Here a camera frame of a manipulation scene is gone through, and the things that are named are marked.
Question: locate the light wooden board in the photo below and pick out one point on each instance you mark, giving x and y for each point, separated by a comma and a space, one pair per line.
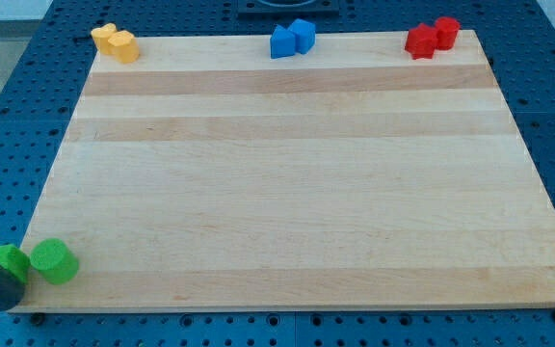
207, 176

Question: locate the blue triangular block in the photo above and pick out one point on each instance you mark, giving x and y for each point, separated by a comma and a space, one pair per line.
282, 43

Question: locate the blue cube block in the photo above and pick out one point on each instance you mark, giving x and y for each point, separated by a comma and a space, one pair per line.
305, 34

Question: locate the red star block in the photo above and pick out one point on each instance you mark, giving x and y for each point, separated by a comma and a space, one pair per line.
421, 41

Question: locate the yellow hexagon block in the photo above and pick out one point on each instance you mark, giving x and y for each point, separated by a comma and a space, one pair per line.
124, 47

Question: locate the red cylinder block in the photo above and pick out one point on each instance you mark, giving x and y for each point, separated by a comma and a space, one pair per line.
447, 29

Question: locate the green cylinder block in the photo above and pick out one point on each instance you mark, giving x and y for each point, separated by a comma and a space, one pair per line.
53, 259

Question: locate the green star block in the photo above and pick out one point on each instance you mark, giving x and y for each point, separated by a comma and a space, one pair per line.
15, 261

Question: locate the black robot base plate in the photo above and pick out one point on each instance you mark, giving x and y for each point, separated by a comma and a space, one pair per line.
246, 8

